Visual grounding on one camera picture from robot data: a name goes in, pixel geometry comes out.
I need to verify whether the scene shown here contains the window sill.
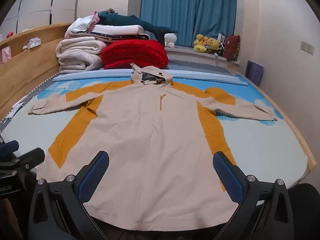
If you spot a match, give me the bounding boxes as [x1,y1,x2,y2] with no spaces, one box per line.
[165,45,241,67]

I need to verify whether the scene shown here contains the white and pink folded garment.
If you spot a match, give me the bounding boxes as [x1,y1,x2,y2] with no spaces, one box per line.
[65,11,101,34]

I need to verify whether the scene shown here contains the white folded quilt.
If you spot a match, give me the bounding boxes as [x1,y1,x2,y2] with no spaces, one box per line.
[93,24,143,37]

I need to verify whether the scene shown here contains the light blue rolled pad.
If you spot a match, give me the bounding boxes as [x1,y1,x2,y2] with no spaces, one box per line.
[53,68,248,87]

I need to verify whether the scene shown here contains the white wardrobe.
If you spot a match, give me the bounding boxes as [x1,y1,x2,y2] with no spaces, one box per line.
[0,0,131,37]

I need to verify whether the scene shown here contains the white fluffy folded blanket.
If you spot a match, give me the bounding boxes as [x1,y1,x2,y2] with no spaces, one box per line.
[55,37,108,73]

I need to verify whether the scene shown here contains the yellow bee plush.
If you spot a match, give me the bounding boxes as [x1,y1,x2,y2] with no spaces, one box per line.
[205,37,226,56]

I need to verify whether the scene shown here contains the teal shark plush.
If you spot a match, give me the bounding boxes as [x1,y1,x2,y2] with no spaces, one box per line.
[97,7,178,43]

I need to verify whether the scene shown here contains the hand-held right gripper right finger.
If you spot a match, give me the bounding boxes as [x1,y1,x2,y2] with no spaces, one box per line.
[212,151,294,240]

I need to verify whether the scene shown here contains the dark red cushion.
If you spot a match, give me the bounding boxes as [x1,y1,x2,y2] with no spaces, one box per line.
[223,34,241,62]

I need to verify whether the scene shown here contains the purple bag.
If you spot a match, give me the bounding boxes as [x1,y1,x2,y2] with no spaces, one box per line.
[245,60,264,87]

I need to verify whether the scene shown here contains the white plush toy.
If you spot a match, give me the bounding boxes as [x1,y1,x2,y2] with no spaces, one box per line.
[164,32,178,48]

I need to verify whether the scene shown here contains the red folded blanket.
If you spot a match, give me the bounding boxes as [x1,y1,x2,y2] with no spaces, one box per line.
[101,39,169,70]

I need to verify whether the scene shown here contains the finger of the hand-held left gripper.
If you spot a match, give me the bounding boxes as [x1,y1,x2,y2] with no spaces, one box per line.
[11,147,46,172]
[0,140,20,157]

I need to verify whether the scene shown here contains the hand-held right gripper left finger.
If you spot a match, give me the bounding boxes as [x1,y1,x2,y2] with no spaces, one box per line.
[28,151,110,240]

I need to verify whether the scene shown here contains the pink card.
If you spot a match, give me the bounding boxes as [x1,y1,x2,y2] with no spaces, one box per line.
[1,47,12,64]

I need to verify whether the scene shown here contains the yellow duck plush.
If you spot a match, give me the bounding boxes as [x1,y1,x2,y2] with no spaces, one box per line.
[194,34,209,53]

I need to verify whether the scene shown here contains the beige and orange hoodie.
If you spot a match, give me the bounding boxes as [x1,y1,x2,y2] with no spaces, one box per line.
[27,62,278,232]

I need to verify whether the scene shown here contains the tissue pack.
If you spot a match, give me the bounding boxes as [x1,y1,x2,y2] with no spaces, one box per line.
[27,37,41,49]

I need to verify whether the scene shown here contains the wooden headboard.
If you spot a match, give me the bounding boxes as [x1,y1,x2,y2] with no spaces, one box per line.
[0,22,73,117]

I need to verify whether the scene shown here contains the blue printed bed sheet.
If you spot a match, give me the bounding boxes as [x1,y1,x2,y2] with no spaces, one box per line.
[0,70,310,188]

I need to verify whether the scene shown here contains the blue curtain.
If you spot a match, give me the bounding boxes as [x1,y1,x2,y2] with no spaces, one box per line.
[140,0,238,47]

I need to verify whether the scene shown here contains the white papers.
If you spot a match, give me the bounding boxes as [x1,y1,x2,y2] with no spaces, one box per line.
[4,94,33,121]

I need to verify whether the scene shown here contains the wall socket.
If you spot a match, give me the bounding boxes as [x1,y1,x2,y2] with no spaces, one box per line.
[301,41,315,55]

